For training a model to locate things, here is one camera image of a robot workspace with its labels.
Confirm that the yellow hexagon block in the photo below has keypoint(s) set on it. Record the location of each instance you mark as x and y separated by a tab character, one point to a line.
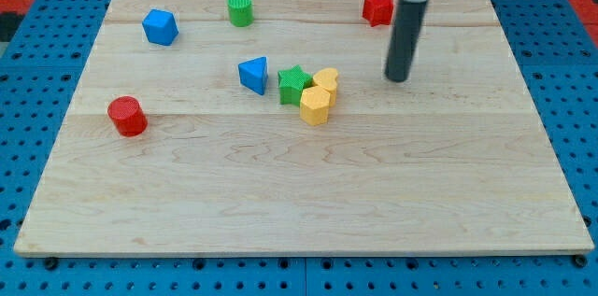
315	105

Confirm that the red cylinder block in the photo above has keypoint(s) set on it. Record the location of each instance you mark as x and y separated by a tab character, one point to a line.
127	116

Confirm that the green cylinder block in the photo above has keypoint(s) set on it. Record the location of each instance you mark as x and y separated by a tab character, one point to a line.
240	12

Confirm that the blue triangle block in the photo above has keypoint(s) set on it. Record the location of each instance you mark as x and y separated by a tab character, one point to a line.
253	74

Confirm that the green star block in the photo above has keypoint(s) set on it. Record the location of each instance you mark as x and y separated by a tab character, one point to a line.
291	83

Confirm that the yellow heart block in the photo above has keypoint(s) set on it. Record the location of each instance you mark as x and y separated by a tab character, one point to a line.
327	79

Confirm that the red star block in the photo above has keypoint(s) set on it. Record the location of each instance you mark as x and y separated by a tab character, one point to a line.
378	12

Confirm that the wooden board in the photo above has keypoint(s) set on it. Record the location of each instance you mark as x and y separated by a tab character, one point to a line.
453	162

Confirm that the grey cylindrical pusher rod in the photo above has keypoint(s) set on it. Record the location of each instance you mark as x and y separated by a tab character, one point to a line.
406	28

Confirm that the blue cube block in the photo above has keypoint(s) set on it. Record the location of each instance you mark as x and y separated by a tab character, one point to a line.
160	27

